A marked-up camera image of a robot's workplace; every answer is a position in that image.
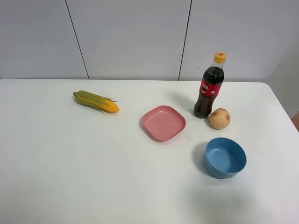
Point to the brown spotted potato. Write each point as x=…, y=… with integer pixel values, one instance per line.
x=220, y=119

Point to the blue bowl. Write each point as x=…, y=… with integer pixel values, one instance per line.
x=224, y=158

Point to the cola bottle yellow cap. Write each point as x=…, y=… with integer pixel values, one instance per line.
x=210, y=86

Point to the corn cob with husk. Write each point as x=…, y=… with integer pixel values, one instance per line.
x=97, y=102

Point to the pink square plate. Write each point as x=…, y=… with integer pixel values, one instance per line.
x=163, y=122

